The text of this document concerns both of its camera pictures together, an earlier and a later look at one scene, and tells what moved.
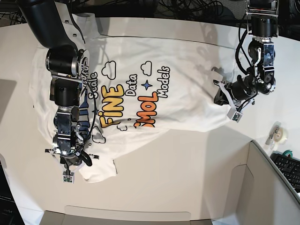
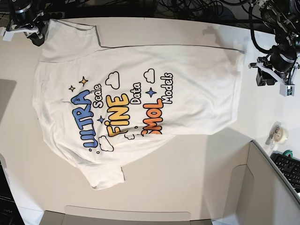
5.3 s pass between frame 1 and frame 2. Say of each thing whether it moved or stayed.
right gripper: moved
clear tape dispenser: stayed
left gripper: moved
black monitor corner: stayed
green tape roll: stayed
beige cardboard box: stayed
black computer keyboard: stayed
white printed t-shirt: moved
